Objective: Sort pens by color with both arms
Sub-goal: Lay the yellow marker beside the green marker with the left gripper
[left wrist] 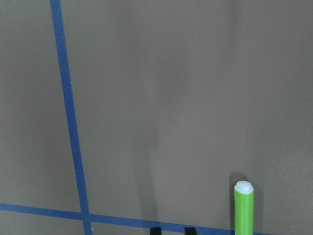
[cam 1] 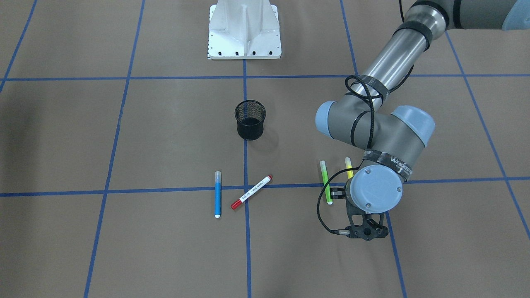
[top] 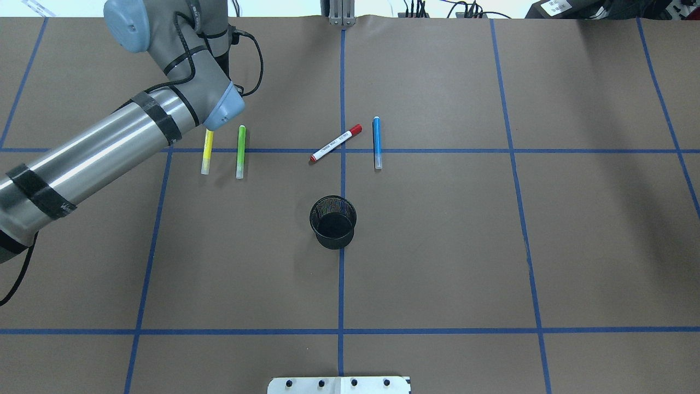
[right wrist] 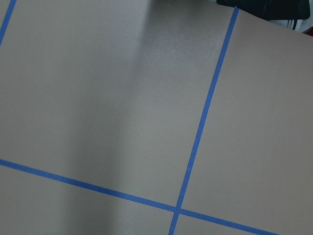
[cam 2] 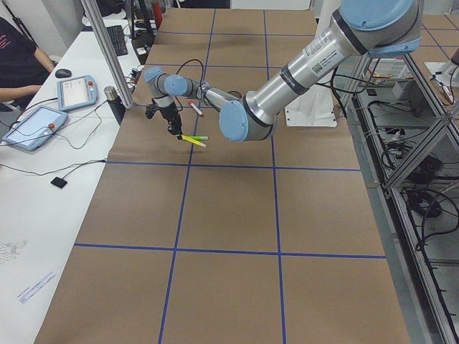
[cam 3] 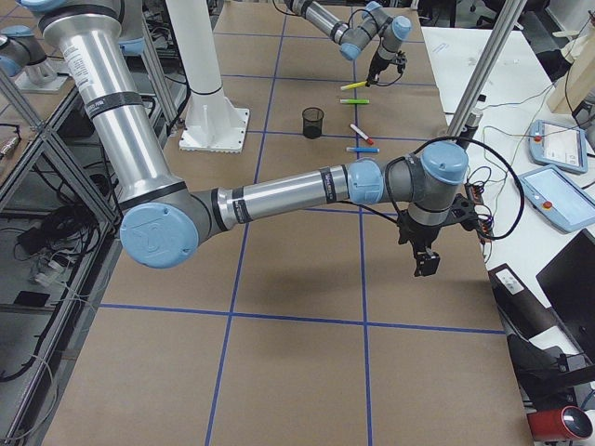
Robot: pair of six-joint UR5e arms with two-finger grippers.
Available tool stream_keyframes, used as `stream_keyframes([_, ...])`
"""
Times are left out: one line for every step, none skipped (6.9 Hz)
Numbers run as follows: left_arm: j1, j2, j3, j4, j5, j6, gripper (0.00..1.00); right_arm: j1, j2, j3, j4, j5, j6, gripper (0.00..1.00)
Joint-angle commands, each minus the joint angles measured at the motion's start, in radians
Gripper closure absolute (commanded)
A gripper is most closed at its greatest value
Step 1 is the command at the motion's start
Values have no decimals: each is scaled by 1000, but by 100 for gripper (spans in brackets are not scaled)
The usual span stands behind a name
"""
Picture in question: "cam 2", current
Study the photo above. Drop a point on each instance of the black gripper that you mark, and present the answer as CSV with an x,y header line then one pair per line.
x,y
167,114

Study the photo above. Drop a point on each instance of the yellow highlighter pen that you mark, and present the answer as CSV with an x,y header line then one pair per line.
x,y
193,141

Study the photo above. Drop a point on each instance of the green highlighter pen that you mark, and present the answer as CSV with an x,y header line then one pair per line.
x,y
199,137

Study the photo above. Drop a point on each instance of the red capped marker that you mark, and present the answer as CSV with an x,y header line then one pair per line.
x,y
196,108

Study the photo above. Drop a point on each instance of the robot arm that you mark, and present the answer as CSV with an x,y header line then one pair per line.
x,y
374,28

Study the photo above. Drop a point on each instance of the black water bottle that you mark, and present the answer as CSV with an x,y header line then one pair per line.
x,y
115,103

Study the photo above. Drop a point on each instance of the far teach pendant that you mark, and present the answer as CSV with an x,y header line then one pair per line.
x,y
76,93

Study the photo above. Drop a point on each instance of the teach pendant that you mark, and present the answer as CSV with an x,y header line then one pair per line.
x,y
76,93
36,129

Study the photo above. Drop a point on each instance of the black keyboard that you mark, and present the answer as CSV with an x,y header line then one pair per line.
x,y
117,38

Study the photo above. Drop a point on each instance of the small black square pad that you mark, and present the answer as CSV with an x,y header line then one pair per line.
x,y
58,182

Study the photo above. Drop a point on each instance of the black computer mouse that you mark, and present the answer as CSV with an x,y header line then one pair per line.
x,y
62,73

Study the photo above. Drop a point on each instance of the near teach pendant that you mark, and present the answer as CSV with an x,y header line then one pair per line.
x,y
36,129

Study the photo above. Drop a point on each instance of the seated person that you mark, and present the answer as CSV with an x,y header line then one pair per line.
x,y
24,66

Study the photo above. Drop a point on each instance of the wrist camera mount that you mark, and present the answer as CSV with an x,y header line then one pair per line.
x,y
151,109

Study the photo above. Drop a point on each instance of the aluminium frame post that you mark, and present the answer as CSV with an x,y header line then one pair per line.
x,y
96,22

